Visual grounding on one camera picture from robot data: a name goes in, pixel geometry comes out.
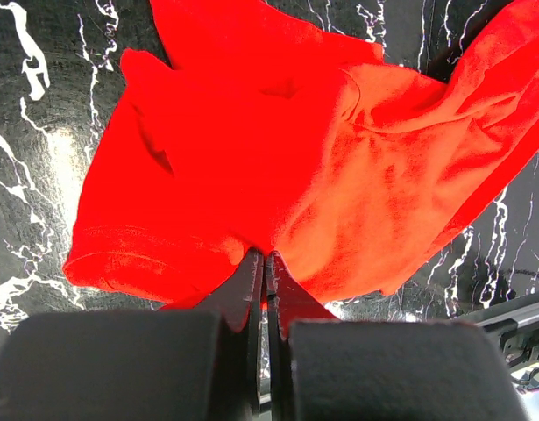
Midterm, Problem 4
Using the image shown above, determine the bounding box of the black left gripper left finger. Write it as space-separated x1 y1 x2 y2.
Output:
0 249 264 420

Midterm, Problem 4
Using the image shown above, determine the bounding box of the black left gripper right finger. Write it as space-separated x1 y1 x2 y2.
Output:
266 253 526 420

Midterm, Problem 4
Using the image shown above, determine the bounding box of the red t-shirt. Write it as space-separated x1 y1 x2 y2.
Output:
63 1 539 305

